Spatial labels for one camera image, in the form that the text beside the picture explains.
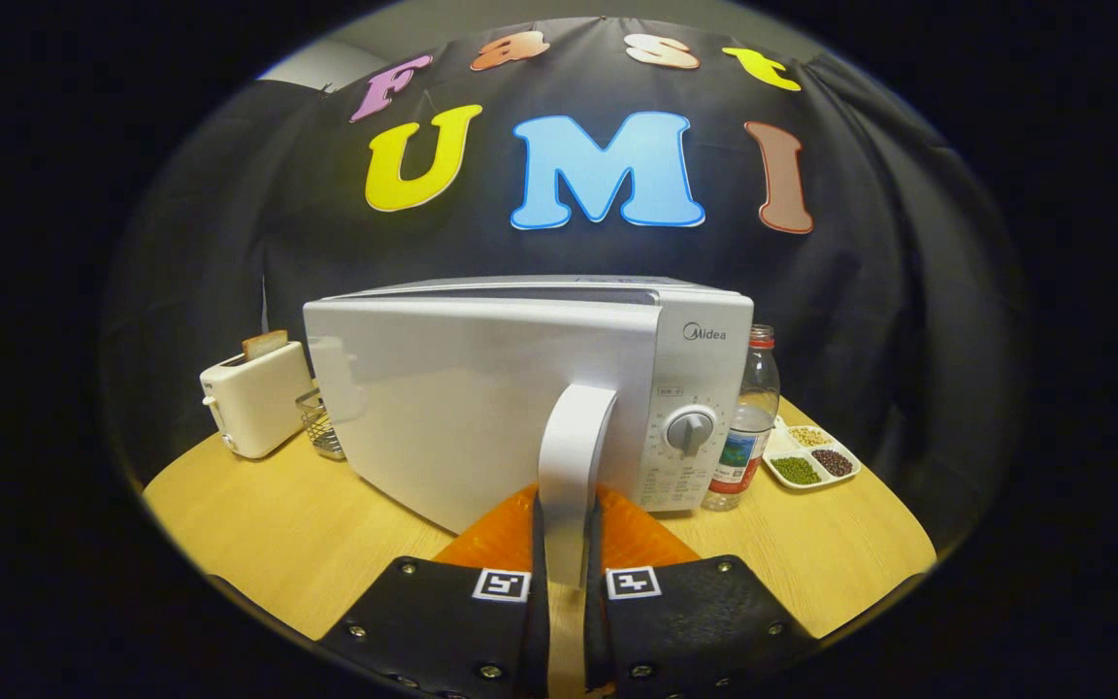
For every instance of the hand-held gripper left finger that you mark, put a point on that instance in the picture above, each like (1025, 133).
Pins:
(443, 631)

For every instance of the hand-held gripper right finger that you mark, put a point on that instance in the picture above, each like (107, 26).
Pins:
(695, 631)

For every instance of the white microwave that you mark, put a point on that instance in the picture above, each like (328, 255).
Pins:
(462, 408)

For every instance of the white divided dish of beans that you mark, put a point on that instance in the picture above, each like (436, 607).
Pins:
(811, 458)

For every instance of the clear plastic water bottle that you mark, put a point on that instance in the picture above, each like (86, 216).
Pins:
(748, 427)

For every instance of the white toaster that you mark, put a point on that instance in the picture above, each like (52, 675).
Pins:
(258, 403)

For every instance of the toast slice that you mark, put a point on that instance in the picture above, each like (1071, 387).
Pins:
(265, 343)

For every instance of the black backdrop cloth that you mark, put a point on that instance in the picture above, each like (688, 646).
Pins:
(229, 243)

